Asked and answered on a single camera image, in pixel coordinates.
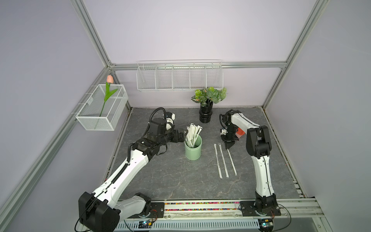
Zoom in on white straw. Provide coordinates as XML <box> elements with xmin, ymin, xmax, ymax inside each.
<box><xmin>227</xmin><ymin>149</ymin><xmax>237</xmax><ymax>176</ymax></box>
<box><xmin>214</xmin><ymin>144</ymin><xmax>223</xmax><ymax>179</ymax></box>
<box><xmin>218</xmin><ymin>143</ymin><xmax>229</xmax><ymax>178</ymax></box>

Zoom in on green cylindrical storage cup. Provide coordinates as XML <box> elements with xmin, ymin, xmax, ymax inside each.
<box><xmin>185</xmin><ymin>136</ymin><xmax>203</xmax><ymax>160</ymax></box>

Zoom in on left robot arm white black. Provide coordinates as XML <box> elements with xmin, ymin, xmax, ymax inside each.
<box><xmin>77</xmin><ymin>130</ymin><xmax>186</xmax><ymax>232</ymax></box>

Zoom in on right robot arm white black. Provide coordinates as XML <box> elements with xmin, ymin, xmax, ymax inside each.
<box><xmin>219</xmin><ymin>109</ymin><xmax>278</xmax><ymax>216</ymax></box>

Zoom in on bundle of wrapped white straws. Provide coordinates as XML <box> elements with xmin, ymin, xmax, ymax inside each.
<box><xmin>185</xmin><ymin>123</ymin><xmax>203</xmax><ymax>148</ymax></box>

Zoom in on red work glove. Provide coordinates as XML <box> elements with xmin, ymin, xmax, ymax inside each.
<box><xmin>235</xmin><ymin>128</ymin><xmax>245</xmax><ymax>139</ymax></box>

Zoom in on black vase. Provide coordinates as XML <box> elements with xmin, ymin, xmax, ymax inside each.
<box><xmin>199</xmin><ymin>99</ymin><xmax>214</xmax><ymax>123</ymax></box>

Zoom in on green artificial plant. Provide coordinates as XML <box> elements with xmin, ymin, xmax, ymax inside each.
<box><xmin>191</xmin><ymin>87</ymin><xmax>227</xmax><ymax>107</ymax></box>

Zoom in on pink artificial tulip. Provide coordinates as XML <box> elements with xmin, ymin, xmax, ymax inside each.
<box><xmin>99</xmin><ymin>74</ymin><xmax>117</xmax><ymax>117</ymax></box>

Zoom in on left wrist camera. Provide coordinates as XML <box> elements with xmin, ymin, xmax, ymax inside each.
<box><xmin>146</xmin><ymin>107</ymin><xmax>175</xmax><ymax>135</ymax></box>

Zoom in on white wire wall shelf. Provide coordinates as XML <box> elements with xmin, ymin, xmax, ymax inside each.
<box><xmin>136</xmin><ymin>60</ymin><xmax>224</xmax><ymax>91</ymax></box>

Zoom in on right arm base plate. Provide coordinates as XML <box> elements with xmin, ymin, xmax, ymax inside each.
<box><xmin>238</xmin><ymin>201</ymin><xmax>281</xmax><ymax>217</ymax></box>

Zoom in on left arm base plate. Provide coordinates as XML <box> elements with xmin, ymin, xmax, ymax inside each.
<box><xmin>129</xmin><ymin>202</ymin><xmax>165</xmax><ymax>218</ymax></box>

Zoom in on white slotted cable duct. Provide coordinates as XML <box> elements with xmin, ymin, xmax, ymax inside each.
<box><xmin>115</xmin><ymin>219</ymin><xmax>260</xmax><ymax>232</ymax></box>

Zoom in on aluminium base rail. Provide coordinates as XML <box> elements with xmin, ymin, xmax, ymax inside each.
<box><xmin>121</xmin><ymin>198</ymin><xmax>325</xmax><ymax>222</ymax></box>

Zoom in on white mesh wall basket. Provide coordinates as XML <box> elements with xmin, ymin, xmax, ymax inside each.
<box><xmin>72</xmin><ymin>84</ymin><xmax>128</xmax><ymax>131</ymax></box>

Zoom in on aluminium frame struts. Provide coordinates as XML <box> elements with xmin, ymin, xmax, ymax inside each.
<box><xmin>1</xmin><ymin>1</ymin><xmax>328</xmax><ymax>231</ymax></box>

